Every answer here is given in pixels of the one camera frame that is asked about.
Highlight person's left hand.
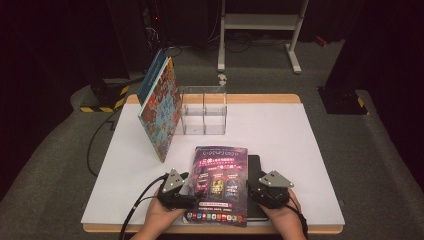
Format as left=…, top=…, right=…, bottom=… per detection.
left=143, top=196, right=188, bottom=239

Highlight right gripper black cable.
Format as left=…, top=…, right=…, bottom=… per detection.
left=286, top=196, right=309, bottom=239

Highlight dark equipment rack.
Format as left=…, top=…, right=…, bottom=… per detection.
left=141, top=0, right=164, bottom=74

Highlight white metal stand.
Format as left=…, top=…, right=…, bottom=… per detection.
left=217, top=0, right=309, bottom=75

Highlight purple magazine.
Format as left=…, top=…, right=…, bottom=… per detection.
left=183, top=145, right=249, bottom=228

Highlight black yellow striped base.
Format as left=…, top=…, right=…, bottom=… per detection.
left=318, top=87, right=369, bottom=116
left=79, top=78, right=130, bottom=114

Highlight clear acrylic book rack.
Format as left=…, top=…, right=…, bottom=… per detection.
left=163, top=85, right=228, bottom=136

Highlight black floor cable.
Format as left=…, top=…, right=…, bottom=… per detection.
left=86, top=108, right=121, bottom=178

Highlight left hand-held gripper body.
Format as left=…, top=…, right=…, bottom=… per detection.
left=156, top=168, right=198, bottom=211

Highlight dark blue picture book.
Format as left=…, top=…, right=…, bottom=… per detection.
left=137, top=49, right=168, bottom=104

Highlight black notebook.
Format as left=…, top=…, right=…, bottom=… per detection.
left=246, top=154, right=270, bottom=222

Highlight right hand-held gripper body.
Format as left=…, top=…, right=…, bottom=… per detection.
left=248, top=170, right=295, bottom=210

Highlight black cables under stand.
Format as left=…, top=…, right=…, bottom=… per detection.
left=206, top=31, right=291, bottom=54

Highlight person's right hand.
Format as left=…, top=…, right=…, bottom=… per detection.
left=259, top=189, right=303, bottom=239

